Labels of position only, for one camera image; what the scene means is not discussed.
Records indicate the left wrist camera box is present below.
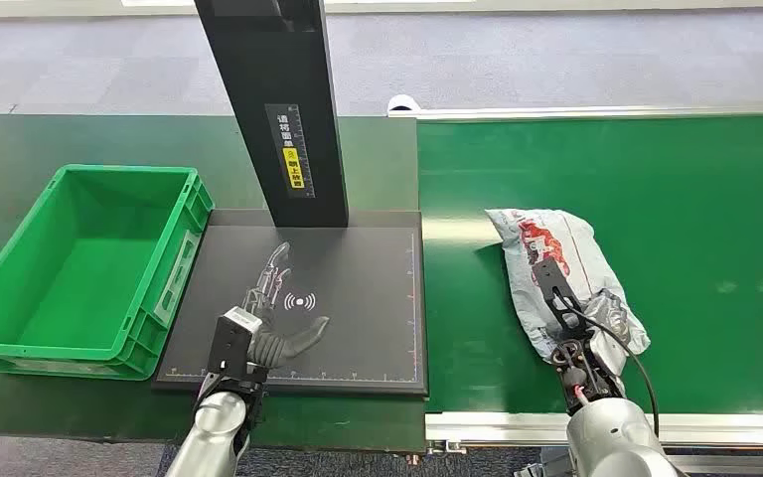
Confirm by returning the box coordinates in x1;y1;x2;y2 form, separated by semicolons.
212;305;264;378

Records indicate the thin aluminium conveyor rail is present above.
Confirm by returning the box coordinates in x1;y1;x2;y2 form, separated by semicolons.
387;103;763;122

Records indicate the white conveyor roller cap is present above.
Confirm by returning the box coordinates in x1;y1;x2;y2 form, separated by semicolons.
386;94;421;115

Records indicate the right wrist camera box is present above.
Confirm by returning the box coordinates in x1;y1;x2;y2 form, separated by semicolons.
531;257;587;331

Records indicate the black scanner column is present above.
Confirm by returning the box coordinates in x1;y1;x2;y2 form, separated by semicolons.
194;0;351;230

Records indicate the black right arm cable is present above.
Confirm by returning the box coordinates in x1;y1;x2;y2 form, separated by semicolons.
568;303;661;437

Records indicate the metal conveyor bracket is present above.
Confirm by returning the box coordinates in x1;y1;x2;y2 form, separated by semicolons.
425;439;470;457

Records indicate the black scanner platform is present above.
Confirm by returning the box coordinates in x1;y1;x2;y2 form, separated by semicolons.
152;209;429;397

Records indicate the lower aluminium frame bar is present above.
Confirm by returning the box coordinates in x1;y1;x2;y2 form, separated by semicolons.
668;447;763;477

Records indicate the wide aluminium conveyor rail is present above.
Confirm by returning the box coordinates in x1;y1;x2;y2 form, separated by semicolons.
424;410;763;449

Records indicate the grey plastic mailer package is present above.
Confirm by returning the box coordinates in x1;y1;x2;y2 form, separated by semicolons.
484;208;652;365

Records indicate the green plastic crate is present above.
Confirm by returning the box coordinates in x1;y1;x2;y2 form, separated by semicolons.
0;164;216;383

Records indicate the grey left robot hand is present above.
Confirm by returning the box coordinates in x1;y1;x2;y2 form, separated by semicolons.
241;241;332;371

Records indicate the black and yellow column label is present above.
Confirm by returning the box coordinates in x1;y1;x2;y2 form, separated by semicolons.
263;102;318;200

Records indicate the green conveyor belt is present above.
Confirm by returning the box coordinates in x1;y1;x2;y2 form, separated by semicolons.
415;114;763;416

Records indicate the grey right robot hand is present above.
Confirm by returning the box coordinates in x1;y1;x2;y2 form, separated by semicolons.
581;289;646;354

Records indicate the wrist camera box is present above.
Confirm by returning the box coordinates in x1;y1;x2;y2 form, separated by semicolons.
212;305;264;378
531;257;587;331

